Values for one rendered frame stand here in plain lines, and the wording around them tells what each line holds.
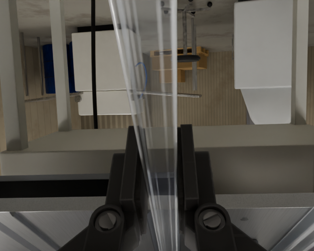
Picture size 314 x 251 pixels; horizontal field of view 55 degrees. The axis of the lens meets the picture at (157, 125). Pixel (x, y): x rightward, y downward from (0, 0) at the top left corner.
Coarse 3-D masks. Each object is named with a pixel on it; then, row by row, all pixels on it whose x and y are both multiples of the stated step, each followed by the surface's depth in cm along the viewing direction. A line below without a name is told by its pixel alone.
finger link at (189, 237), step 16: (192, 144) 12; (192, 160) 12; (208, 160) 13; (192, 176) 11; (208, 176) 12; (192, 192) 11; (208, 192) 12; (192, 208) 11; (192, 224) 11; (192, 240) 11; (240, 240) 10
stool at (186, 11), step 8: (192, 0) 292; (184, 8) 310; (200, 8) 314; (208, 8) 313; (184, 16) 317; (192, 16) 340; (184, 24) 318; (184, 32) 319; (184, 40) 320; (184, 48) 321; (184, 56) 308; (192, 56) 310
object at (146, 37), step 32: (128, 0) 6; (160, 0) 6; (128, 32) 7; (160, 32) 7; (128, 64) 7; (160, 64) 7; (128, 96) 8; (160, 96) 8; (160, 128) 10; (160, 160) 11; (160, 192) 14; (160, 224) 17
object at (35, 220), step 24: (0, 192) 28; (24, 192) 28; (48, 192) 28; (72, 192) 28; (96, 192) 28; (0, 216) 21; (24, 216) 21; (48, 216) 21; (72, 216) 21; (240, 216) 20; (264, 216) 20; (288, 216) 20; (0, 240) 25; (24, 240) 25; (48, 240) 25; (144, 240) 25; (264, 240) 25
